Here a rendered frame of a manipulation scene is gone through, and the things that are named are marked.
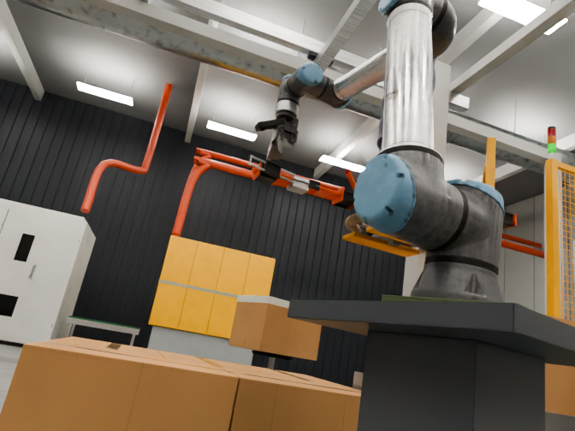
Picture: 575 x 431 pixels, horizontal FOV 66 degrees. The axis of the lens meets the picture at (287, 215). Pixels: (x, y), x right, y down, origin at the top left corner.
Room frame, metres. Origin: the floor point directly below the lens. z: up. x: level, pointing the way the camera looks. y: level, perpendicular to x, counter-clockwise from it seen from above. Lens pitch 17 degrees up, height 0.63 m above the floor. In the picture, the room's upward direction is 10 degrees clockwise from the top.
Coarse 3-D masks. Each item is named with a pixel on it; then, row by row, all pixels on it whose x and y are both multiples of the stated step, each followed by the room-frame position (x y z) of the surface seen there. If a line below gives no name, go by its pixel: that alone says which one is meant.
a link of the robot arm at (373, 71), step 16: (448, 16) 0.94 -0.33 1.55; (432, 32) 0.97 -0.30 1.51; (448, 32) 0.98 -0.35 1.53; (432, 48) 1.03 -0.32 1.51; (368, 64) 1.25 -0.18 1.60; (384, 64) 1.19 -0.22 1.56; (336, 80) 1.43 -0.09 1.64; (352, 80) 1.35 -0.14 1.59; (368, 80) 1.30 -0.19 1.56; (320, 96) 1.48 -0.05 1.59; (336, 96) 1.45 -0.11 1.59; (352, 96) 1.43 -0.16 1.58
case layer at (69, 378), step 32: (32, 352) 1.26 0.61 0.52; (64, 352) 1.28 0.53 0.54; (96, 352) 1.39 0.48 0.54; (128, 352) 1.68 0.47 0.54; (160, 352) 2.13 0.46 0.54; (32, 384) 1.27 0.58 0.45; (64, 384) 1.29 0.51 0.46; (96, 384) 1.31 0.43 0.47; (128, 384) 1.33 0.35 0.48; (160, 384) 1.36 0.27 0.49; (192, 384) 1.38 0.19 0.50; (224, 384) 1.41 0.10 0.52; (256, 384) 1.43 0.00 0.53; (288, 384) 1.49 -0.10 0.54; (320, 384) 1.82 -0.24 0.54; (0, 416) 1.26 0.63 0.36; (32, 416) 1.27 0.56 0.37; (64, 416) 1.29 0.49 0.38; (96, 416) 1.32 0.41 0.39; (128, 416) 1.34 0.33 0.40; (160, 416) 1.36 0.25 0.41; (192, 416) 1.38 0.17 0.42; (224, 416) 1.41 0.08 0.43; (256, 416) 1.44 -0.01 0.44; (288, 416) 1.46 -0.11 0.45; (320, 416) 1.49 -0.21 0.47; (352, 416) 1.52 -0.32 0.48
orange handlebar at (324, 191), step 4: (252, 168) 1.54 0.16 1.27; (256, 168) 1.53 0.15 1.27; (252, 172) 1.55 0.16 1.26; (256, 172) 1.54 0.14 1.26; (284, 176) 1.56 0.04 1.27; (288, 176) 1.56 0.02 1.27; (280, 180) 1.60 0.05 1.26; (284, 180) 1.60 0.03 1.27; (284, 184) 1.61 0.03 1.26; (288, 184) 1.61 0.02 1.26; (320, 184) 1.61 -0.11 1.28; (320, 188) 1.61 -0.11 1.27; (324, 188) 1.61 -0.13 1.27; (328, 188) 1.62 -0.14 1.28; (312, 192) 1.65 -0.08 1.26; (316, 192) 1.64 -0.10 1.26; (320, 192) 1.63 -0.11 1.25; (324, 192) 1.62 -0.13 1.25; (328, 192) 1.62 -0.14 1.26; (332, 192) 1.63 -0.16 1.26; (336, 192) 1.63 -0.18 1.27; (340, 192) 1.64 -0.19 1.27; (320, 196) 1.67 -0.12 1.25; (324, 196) 1.65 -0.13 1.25; (328, 196) 1.67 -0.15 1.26; (332, 196) 1.67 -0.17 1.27; (336, 196) 1.64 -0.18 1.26
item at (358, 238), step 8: (352, 240) 1.83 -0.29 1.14; (360, 240) 1.81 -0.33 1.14; (368, 240) 1.79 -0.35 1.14; (376, 240) 1.79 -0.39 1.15; (384, 240) 1.80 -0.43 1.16; (376, 248) 1.89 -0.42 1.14; (384, 248) 1.87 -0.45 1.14; (392, 248) 1.84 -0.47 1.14; (400, 248) 1.83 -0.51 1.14; (408, 248) 1.84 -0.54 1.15; (408, 256) 1.93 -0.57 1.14
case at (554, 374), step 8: (560, 320) 1.74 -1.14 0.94; (568, 320) 1.75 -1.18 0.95; (552, 368) 1.72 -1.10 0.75; (560, 368) 1.73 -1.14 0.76; (568, 368) 1.74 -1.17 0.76; (552, 376) 1.72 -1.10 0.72; (560, 376) 1.73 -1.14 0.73; (568, 376) 1.74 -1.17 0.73; (552, 384) 1.72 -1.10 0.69; (560, 384) 1.73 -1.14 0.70; (568, 384) 1.74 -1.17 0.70; (552, 392) 1.72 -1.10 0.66; (560, 392) 1.73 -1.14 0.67; (568, 392) 1.74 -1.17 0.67; (552, 400) 1.72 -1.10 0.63; (560, 400) 1.73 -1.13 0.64; (568, 400) 1.74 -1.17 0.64; (552, 408) 1.72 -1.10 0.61; (560, 408) 1.73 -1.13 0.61; (568, 408) 1.74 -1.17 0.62
